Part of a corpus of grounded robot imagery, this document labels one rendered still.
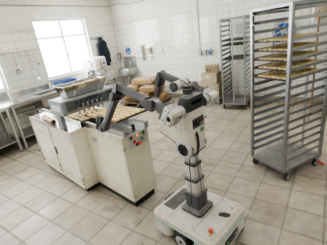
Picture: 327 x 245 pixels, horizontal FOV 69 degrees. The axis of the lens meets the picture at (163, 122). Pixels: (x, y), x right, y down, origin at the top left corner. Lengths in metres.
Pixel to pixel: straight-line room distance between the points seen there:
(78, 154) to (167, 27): 4.45
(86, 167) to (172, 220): 1.32
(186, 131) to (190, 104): 0.20
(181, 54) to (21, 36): 3.59
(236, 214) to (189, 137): 0.81
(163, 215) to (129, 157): 0.64
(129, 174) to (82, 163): 0.70
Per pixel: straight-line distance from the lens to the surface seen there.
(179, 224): 2.12
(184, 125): 1.70
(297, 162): 3.15
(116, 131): 2.34
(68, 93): 2.80
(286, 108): 2.64
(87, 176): 3.06
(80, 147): 2.90
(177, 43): 6.37
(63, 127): 2.89
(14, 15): 6.03
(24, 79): 5.91
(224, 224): 2.09
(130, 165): 2.46
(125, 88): 1.83
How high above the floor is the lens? 1.72
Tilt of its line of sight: 20 degrees down
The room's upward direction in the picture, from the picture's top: 8 degrees counter-clockwise
